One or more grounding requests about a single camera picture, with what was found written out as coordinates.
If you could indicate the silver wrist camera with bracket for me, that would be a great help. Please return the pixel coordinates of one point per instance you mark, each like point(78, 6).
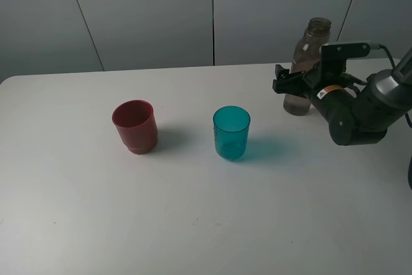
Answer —
point(334, 57)

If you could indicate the brown translucent water bottle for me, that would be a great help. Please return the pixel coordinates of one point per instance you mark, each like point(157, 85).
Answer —
point(306, 54)

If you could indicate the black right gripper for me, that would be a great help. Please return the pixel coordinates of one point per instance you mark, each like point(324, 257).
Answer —
point(325, 89)

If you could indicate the red plastic cup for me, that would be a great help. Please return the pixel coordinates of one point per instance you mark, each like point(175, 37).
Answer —
point(136, 125)

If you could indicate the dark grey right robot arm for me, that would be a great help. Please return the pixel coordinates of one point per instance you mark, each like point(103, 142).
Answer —
point(357, 112)

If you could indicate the teal translucent plastic cup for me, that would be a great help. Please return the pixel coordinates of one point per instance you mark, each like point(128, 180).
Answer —
point(231, 125)

